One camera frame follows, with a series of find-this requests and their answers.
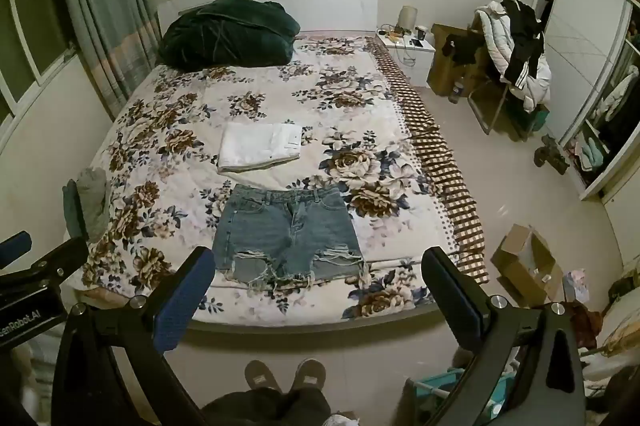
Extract dark shoes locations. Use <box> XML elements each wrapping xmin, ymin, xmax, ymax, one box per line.
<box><xmin>533</xmin><ymin>134</ymin><xmax>571</xmax><ymax>176</ymax></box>

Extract dark green blanket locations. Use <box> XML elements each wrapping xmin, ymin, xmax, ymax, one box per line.
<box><xmin>158</xmin><ymin>0</ymin><xmax>301</xmax><ymax>71</ymax></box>

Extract reddish brown cloth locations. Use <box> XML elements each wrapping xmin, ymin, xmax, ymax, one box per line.
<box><xmin>560</xmin><ymin>300</ymin><xmax>604</xmax><ymax>350</ymax></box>

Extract bed with floral sheet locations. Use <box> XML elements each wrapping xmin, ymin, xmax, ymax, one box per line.
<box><xmin>65</xmin><ymin>33</ymin><xmax>489</xmax><ymax>323</ymax></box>

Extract window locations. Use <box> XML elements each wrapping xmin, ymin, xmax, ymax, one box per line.
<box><xmin>0</xmin><ymin>0</ymin><xmax>78</xmax><ymax>119</ymax></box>

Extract tall brown cardboard box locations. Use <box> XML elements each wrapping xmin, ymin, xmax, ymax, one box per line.
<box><xmin>427</xmin><ymin>22</ymin><xmax>490</xmax><ymax>97</ymax></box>

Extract white folded pants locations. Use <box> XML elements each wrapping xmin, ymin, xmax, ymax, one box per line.
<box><xmin>217</xmin><ymin>123</ymin><xmax>304</xmax><ymax>173</ymax></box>

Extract blue denim shorts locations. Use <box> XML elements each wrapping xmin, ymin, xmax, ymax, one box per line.
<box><xmin>212</xmin><ymin>184</ymin><xmax>372</xmax><ymax>293</ymax></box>

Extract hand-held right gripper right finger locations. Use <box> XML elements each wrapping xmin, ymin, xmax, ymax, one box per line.
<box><xmin>421</xmin><ymin>247</ymin><xmax>587</xmax><ymax>426</ymax></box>

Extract pale green curtain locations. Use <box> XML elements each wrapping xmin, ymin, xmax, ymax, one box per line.
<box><xmin>54</xmin><ymin>0</ymin><xmax>164</xmax><ymax>123</ymax></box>

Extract grey green cloth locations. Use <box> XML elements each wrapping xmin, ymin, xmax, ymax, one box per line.
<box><xmin>62</xmin><ymin>166</ymin><xmax>112</xmax><ymax>243</ymax></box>

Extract white wardrobe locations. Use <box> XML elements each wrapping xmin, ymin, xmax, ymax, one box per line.
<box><xmin>529</xmin><ymin>0</ymin><xmax>640</xmax><ymax>203</ymax></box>

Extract teal rack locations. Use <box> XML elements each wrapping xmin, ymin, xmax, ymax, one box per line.
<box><xmin>402</xmin><ymin>365</ymin><xmax>517</xmax><ymax>426</ymax></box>

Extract person's legs in dark trousers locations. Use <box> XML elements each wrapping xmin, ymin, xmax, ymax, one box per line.
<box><xmin>202</xmin><ymin>385</ymin><xmax>335</xmax><ymax>426</ymax></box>

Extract white bed frame with headboard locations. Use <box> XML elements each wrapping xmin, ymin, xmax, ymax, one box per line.
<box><xmin>156</xmin><ymin>0</ymin><xmax>380</xmax><ymax>37</ymax></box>

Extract black striped garment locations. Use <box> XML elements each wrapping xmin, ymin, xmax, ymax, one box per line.
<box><xmin>499</xmin><ymin>0</ymin><xmax>546</xmax><ymax>87</ymax></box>

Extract white puffer jacket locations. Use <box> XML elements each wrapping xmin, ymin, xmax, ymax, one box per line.
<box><xmin>474</xmin><ymin>0</ymin><xmax>552</xmax><ymax>113</ymax></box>

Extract white nightstand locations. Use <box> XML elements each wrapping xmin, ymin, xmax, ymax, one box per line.
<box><xmin>375</xmin><ymin>32</ymin><xmax>437</xmax><ymax>88</ymax></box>

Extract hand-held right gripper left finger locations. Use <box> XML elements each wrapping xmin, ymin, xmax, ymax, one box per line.
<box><xmin>50</xmin><ymin>246</ymin><xmax>217</xmax><ymax>426</ymax></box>

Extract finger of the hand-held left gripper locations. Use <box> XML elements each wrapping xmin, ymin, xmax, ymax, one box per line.
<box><xmin>0</xmin><ymin>237</ymin><xmax>90</xmax><ymax>287</ymax></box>
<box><xmin>0</xmin><ymin>231</ymin><xmax>32</xmax><ymax>259</ymax></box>

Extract grey slipper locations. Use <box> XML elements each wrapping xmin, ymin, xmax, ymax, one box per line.
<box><xmin>244</xmin><ymin>359</ymin><xmax>282</xmax><ymax>391</ymax></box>
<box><xmin>292</xmin><ymin>358</ymin><xmax>327</xmax><ymax>391</ymax></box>

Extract pink printed packet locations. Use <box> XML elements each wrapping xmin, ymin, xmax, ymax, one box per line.
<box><xmin>562</xmin><ymin>269</ymin><xmax>591</xmax><ymax>305</ymax></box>

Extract chair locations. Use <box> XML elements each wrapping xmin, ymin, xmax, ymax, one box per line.
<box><xmin>467</xmin><ymin>13</ymin><xmax>551</xmax><ymax>137</ymax></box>

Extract open cardboard box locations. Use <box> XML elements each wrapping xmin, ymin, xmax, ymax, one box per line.
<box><xmin>490</xmin><ymin>224</ymin><xmax>565</xmax><ymax>307</ymax></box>

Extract black garment on box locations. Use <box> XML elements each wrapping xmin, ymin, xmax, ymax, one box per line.
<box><xmin>442</xmin><ymin>32</ymin><xmax>484</xmax><ymax>63</ymax></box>

